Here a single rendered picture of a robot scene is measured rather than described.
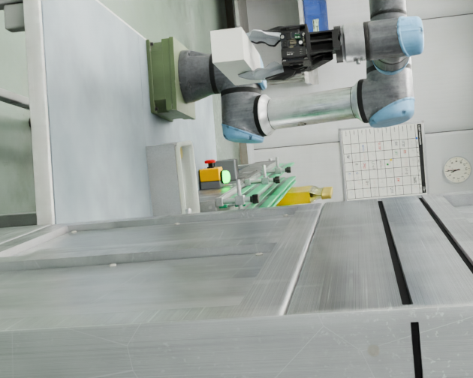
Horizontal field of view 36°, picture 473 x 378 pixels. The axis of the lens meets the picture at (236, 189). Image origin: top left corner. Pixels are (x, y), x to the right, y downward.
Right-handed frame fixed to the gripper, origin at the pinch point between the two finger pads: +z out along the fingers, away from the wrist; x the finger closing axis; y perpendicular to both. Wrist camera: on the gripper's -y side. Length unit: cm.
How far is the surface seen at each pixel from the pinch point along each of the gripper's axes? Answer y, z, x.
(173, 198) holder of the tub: -43, 28, 25
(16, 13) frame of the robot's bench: 15.2, 41.2, -10.1
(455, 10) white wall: -639, -132, -173
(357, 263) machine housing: 73, -20, 38
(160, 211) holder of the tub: -44, 32, 28
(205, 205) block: -63, 24, 27
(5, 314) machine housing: 80, 13, 41
